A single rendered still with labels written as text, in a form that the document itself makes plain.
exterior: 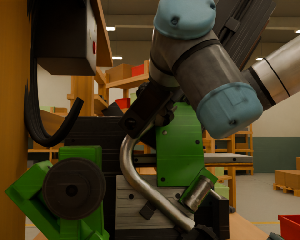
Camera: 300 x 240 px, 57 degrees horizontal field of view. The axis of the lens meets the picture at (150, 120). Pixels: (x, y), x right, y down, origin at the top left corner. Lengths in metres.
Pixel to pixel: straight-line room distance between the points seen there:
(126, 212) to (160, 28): 0.43
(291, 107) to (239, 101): 10.62
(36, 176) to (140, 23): 7.78
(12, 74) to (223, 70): 0.35
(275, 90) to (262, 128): 9.98
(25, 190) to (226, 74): 0.29
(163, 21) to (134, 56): 9.61
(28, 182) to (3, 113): 0.14
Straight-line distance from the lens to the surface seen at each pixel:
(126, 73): 4.56
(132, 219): 0.67
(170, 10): 0.36
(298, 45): 0.47
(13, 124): 0.52
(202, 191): 0.63
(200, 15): 0.36
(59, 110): 9.43
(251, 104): 0.34
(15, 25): 0.55
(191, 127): 0.69
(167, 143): 0.67
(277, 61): 0.46
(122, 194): 0.67
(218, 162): 0.82
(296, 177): 6.58
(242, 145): 9.60
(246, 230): 0.96
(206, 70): 0.34
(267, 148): 10.49
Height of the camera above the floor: 1.18
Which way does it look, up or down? 4 degrees up
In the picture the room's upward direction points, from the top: straight up
